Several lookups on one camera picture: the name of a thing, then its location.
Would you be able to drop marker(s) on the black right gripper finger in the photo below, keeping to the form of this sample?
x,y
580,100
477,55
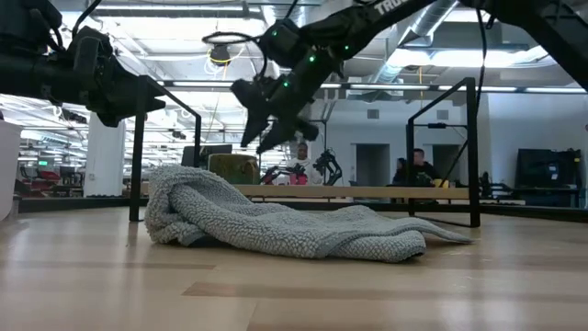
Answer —
x,y
256,106
281,132

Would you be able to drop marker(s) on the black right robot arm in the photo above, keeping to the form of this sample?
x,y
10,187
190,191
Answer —
x,y
349,27

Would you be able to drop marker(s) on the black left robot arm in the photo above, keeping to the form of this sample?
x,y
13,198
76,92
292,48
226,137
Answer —
x,y
27,73

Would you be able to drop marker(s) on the black background robot arm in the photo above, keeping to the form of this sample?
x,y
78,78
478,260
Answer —
x,y
330,166

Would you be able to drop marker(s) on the small yellow background cups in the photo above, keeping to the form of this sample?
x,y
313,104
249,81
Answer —
x,y
442,183

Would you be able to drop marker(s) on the person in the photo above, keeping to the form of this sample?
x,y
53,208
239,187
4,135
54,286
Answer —
x,y
399,171
304,161
422,167

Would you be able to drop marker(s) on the black background computer monitor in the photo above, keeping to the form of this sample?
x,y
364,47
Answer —
x,y
216,149

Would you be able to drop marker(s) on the white building column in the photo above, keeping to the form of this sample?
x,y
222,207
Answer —
x,y
105,156

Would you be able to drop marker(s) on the grey knitted cloth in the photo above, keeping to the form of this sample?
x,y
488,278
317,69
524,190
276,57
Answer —
x,y
257,225

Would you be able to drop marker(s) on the white ceramic mug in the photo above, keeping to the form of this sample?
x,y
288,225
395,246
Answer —
x,y
8,170

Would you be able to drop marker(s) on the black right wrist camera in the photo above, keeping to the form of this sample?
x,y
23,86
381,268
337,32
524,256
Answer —
x,y
280,43

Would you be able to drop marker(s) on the wooden shelf with black frame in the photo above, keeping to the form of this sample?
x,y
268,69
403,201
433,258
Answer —
x,y
367,192

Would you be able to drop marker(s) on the black aluminium table frame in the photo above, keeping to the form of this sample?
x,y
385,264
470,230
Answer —
x,y
69,203

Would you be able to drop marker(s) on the silver slanted ceiling duct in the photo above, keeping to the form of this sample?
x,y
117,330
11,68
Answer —
x,y
413,32

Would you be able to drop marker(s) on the large black wall screen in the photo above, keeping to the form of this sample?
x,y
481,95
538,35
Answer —
x,y
546,167

